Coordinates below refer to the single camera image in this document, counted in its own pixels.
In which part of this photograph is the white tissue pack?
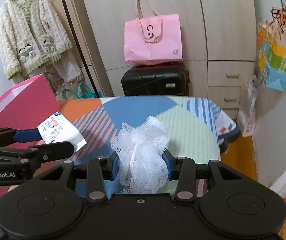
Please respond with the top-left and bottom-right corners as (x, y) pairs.
(37, 111), (87, 153)

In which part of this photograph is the white mesh bath sponge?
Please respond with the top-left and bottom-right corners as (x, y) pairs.
(111, 115), (170, 194)

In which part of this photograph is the pink cardboard box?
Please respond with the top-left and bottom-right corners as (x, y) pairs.
(0, 74), (59, 149)

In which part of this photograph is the brown paper bag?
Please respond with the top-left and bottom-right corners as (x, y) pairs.
(55, 81), (79, 101)

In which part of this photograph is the white plastic bag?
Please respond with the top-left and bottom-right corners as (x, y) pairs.
(236, 75), (260, 137)

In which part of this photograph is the black suitcase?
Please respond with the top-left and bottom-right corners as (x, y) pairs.
(121, 62), (190, 96)

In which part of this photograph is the cream knit cardigan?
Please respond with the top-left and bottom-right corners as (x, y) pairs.
(0, 0), (83, 83)

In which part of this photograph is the black clothes rack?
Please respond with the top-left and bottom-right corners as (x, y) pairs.
(49, 0), (104, 96)

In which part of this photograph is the pink tote bag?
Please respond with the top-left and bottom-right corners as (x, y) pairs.
(124, 0), (183, 66)

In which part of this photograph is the colourful paper gift bag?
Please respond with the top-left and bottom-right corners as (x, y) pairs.
(256, 7), (286, 92)

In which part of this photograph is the grey wooden wardrobe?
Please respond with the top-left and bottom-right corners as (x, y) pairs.
(73, 0), (255, 118)

